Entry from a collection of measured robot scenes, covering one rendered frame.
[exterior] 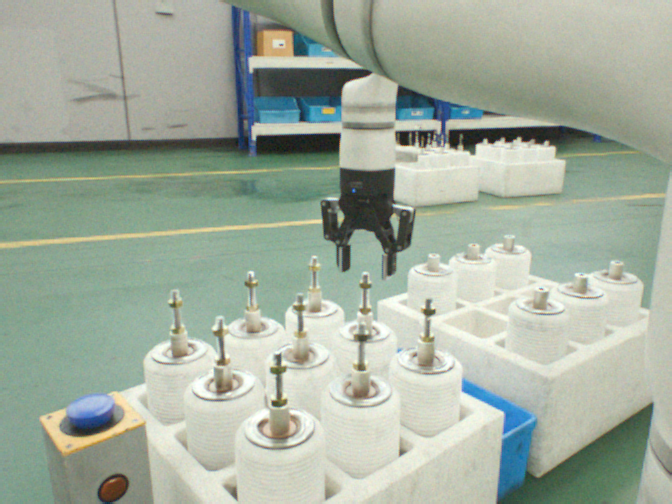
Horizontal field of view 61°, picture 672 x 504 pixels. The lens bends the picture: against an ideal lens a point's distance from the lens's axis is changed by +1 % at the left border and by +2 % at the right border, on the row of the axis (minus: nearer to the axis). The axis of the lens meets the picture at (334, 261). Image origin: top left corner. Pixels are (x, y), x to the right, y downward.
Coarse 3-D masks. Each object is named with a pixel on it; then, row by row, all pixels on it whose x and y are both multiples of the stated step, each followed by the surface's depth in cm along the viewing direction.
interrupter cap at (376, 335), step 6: (348, 324) 86; (354, 324) 86; (372, 324) 86; (378, 324) 86; (384, 324) 86; (342, 330) 84; (348, 330) 84; (354, 330) 85; (372, 330) 85; (378, 330) 84; (384, 330) 84; (342, 336) 82; (348, 336) 82; (372, 336) 82; (378, 336) 82; (384, 336) 82; (366, 342) 81; (372, 342) 81; (378, 342) 81
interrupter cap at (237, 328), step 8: (240, 320) 88; (264, 320) 88; (272, 320) 87; (232, 328) 85; (240, 328) 85; (264, 328) 85; (272, 328) 85; (240, 336) 82; (248, 336) 82; (256, 336) 82; (264, 336) 82
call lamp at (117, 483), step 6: (108, 480) 50; (114, 480) 50; (120, 480) 51; (108, 486) 50; (114, 486) 50; (120, 486) 51; (102, 492) 50; (108, 492) 50; (114, 492) 50; (120, 492) 51; (102, 498) 50; (108, 498) 50; (114, 498) 51
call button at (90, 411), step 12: (84, 396) 52; (96, 396) 52; (108, 396) 52; (72, 408) 50; (84, 408) 50; (96, 408) 50; (108, 408) 51; (72, 420) 50; (84, 420) 49; (96, 420) 50; (108, 420) 51
